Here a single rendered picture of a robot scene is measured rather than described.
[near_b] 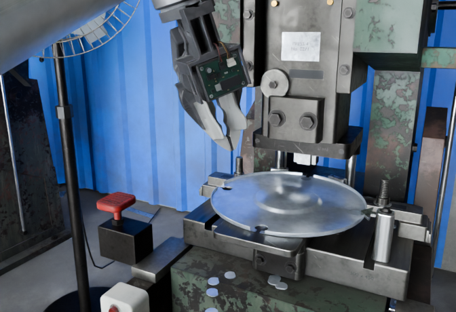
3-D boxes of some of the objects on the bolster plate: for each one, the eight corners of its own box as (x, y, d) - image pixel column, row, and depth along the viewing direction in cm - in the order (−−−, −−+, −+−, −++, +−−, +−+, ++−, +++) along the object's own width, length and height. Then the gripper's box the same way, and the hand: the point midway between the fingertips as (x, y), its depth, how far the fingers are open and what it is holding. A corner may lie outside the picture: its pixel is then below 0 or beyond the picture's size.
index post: (388, 264, 70) (394, 213, 67) (370, 260, 71) (375, 209, 69) (390, 256, 72) (396, 206, 70) (372, 252, 74) (378, 203, 71)
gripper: (159, 14, 45) (219, 177, 53) (231, -11, 47) (279, 148, 55) (146, 17, 53) (200, 158, 61) (208, -6, 55) (253, 133, 63)
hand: (228, 141), depth 60 cm, fingers closed
